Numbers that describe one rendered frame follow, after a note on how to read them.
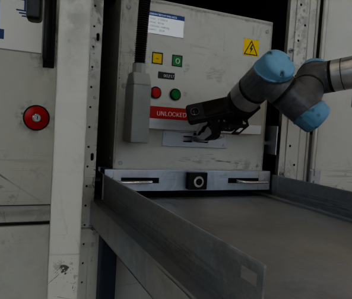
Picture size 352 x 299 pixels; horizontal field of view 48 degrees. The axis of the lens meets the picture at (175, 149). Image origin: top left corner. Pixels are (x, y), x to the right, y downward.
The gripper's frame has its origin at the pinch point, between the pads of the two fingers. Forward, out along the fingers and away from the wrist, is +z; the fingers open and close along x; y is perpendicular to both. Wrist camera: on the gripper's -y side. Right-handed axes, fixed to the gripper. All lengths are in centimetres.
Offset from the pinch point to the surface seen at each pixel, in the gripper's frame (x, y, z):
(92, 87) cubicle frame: 10.6, -29.6, -3.5
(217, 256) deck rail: -39, -27, -43
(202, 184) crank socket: -11.3, 3.2, 8.3
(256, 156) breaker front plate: -2.4, 24.3, 7.5
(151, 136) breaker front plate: 2.3, -11.6, 5.5
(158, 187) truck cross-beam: -10.8, -9.2, 11.4
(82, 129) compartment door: -27, -44, -52
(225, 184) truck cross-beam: -10.3, 12.8, 10.7
